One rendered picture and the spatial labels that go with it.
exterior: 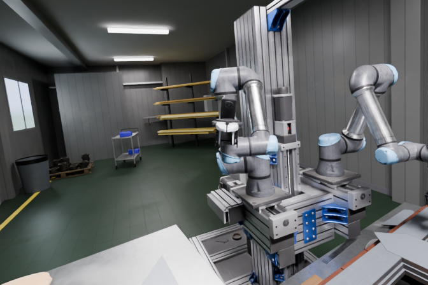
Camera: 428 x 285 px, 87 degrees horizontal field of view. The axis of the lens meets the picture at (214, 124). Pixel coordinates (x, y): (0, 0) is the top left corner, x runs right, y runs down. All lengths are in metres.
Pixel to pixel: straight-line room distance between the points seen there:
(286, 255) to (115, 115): 7.20
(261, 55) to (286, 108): 0.33
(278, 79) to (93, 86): 7.07
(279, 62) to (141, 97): 8.26
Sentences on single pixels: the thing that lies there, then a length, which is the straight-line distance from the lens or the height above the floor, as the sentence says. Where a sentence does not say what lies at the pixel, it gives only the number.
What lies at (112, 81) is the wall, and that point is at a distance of 7.99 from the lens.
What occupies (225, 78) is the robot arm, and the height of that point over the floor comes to 1.63.
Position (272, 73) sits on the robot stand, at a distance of 1.38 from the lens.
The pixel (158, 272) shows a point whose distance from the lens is 0.75.
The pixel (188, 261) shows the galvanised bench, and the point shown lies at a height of 1.05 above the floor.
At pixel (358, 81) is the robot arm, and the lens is 1.28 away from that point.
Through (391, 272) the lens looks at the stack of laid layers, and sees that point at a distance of 1.17.
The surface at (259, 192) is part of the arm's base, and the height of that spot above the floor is 1.06.
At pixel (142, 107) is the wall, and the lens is 9.38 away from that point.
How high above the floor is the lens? 1.52
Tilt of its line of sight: 6 degrees down
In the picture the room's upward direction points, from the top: 5 degrees counter-clockwise
